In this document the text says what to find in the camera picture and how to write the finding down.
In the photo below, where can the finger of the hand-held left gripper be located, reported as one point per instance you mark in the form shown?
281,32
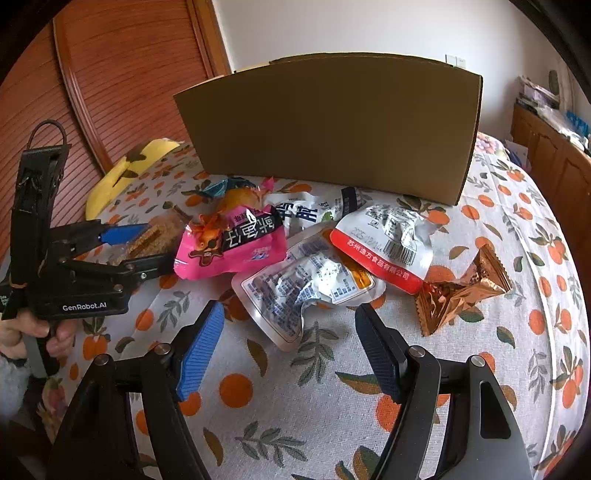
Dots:
122,234
147,265

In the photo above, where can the white wall switch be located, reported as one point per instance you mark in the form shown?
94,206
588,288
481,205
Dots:
455,61

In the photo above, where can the silver snack packet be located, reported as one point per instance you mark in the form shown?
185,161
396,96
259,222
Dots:
286,295

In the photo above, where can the yellow banana plush pillow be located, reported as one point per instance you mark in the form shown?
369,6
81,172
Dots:
115,180

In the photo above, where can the white red-edged snack packet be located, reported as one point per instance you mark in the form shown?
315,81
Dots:
369,244

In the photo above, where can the clear brown snack bar packet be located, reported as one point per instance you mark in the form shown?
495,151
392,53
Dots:
157,230

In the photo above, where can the brown cardboard box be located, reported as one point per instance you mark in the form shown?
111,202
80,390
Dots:
323,129

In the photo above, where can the white blue-lettered snack packet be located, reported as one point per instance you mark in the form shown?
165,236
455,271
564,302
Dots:
300,207

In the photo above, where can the wooden cabinet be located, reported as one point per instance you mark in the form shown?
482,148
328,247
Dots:
554,157

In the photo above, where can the wooden slatted wardrobe door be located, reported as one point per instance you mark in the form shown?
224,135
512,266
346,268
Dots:
115,69

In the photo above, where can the dark striped snack packet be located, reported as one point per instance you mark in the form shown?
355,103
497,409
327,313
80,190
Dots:
352,201

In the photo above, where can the teal snack packet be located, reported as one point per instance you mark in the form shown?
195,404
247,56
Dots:
214,187

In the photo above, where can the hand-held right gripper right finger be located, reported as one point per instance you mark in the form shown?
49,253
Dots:
376,350

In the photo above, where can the orange fruit print bedsheet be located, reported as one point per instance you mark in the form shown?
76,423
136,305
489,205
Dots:
300,415

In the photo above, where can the pink snack packet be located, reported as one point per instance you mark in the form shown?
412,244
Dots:
207,258

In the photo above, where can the person's left hand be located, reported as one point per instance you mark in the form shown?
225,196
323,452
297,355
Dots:
23,337

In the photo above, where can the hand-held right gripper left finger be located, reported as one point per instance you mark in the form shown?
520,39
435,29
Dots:
203,350

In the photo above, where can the clear orange bread packet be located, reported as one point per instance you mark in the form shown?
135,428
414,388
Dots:
238,198

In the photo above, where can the floral quilt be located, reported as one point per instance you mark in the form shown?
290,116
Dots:
489,145

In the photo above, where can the copper foil snack packet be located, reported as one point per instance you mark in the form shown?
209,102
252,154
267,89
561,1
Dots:
461,286

